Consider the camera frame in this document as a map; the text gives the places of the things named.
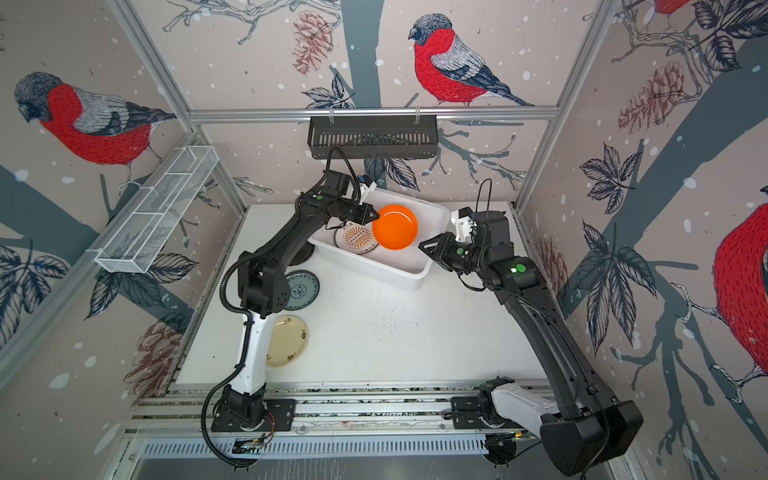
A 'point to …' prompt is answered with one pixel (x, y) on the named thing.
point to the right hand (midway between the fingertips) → (417, 249)
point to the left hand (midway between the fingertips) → (378, 213)
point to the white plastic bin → (405, 267)
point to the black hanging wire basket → (409, 136)
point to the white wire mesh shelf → (155, 211)
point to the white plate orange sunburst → (355, 237)
